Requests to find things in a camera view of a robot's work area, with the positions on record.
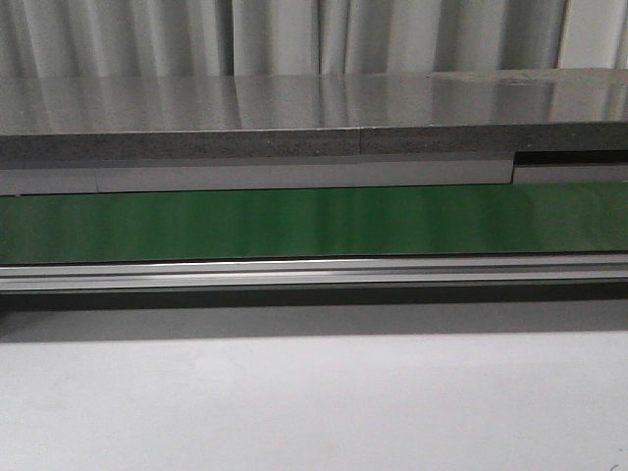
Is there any grey rear conveyor guard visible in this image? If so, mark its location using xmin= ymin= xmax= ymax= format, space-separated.
xmin=1 ymin=150 xmax=627 ymax=195

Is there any green conveyor belt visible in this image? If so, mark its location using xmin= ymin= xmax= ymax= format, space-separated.
xmin=1 ymin=183 xmax=627 ymax=265

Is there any white pleated curtain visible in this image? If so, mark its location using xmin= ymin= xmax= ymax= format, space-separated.
xmin=1 ymin=1 xmax=627 ymax=78

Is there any aluminium front conveyor rail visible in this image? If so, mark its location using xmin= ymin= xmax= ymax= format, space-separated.
xmin=1 ymin=253 xmax=627 ymax=293

